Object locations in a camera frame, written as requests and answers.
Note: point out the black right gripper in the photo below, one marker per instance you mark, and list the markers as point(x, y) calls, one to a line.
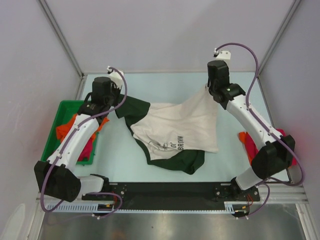
point(208, 83)

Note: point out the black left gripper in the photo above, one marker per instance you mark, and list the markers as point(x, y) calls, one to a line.
point(117, 91)

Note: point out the white and green t-shirt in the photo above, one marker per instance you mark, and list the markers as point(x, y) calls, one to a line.
point(174, 137)

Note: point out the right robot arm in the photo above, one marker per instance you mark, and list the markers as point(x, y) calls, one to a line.
point(274, 149)

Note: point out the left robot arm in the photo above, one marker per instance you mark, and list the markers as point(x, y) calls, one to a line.
point(55, 176)

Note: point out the green plastic bin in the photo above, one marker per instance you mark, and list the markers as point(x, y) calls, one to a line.
point(65, 112)

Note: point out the folded orange t-shirt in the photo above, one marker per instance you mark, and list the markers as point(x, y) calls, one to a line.
point(243, 138)

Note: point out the orange t-shirt in bin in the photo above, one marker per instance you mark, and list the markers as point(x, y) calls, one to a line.
point(62, 130)

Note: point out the pink t-shirt in bin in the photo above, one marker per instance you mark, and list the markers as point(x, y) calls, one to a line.
point(87, 150)

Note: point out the folded pink t-shirt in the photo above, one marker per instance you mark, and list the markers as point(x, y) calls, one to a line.
point(252, 147)

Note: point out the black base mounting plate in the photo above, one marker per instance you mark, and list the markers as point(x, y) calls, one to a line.
point(178, 196)

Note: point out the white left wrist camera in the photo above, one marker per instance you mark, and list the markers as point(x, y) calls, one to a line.
point(115, 76)

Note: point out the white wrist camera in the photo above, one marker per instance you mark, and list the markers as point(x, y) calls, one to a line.
point(222, 55)
point(115, 76)

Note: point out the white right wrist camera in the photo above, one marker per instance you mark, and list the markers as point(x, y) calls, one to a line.
point(222, 55)

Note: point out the left aluminium corner post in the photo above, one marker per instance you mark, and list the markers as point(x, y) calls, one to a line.
point(60, 36)

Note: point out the aluminium corner post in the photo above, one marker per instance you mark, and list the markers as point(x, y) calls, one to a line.
point(279, 34)
point(60, 36)

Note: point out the right aluminium corner post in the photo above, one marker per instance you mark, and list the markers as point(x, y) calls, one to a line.
point(279, 34)

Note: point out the slotted cable duct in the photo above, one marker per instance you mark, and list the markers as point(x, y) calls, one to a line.
point(139, 206)

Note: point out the aluminium frame rail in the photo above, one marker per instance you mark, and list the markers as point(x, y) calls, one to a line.
point(282, 195)

